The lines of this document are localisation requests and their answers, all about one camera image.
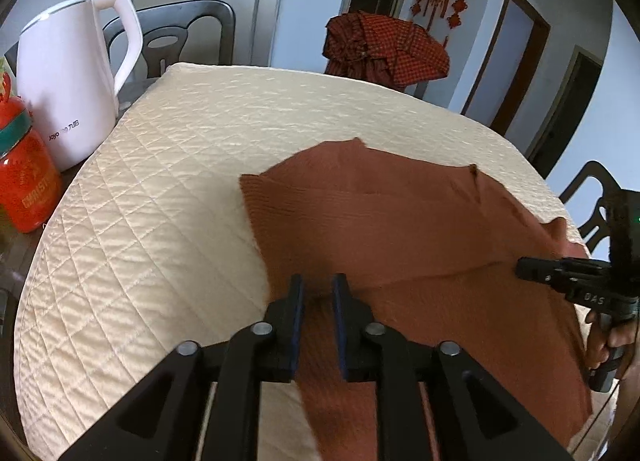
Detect rust knitted sweater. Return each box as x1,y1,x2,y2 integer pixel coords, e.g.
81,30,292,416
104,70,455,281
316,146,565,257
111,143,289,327
240,140,592,460

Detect person's right hand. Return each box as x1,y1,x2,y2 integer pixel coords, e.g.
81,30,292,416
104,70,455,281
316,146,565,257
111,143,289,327
585,309,639,377

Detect dark plastic chair right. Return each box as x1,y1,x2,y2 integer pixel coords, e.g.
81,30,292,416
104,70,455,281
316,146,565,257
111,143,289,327
560,160,622,253

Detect dark plastic chair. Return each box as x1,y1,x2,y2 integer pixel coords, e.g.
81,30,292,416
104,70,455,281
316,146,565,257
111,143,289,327
102,0,238,107
560,160,622,253

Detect cream quilted table cover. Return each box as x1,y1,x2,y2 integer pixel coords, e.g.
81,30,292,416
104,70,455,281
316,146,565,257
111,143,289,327
13,64,565,460

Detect dark doorway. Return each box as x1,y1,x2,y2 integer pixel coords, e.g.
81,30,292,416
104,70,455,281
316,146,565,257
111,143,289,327
526,45,602,178

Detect brown wooden door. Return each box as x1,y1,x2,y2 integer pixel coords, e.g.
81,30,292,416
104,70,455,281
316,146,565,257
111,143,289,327
462,0,550,136

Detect red jar with green lid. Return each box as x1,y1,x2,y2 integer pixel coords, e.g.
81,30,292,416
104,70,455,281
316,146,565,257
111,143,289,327
0,72,62,233

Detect red checkered cloth on chair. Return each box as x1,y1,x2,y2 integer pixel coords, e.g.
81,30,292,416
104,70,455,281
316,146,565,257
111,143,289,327
322,12,450,92

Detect white electric kettle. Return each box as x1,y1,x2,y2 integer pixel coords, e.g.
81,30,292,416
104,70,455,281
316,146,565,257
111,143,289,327
16,0,143,172

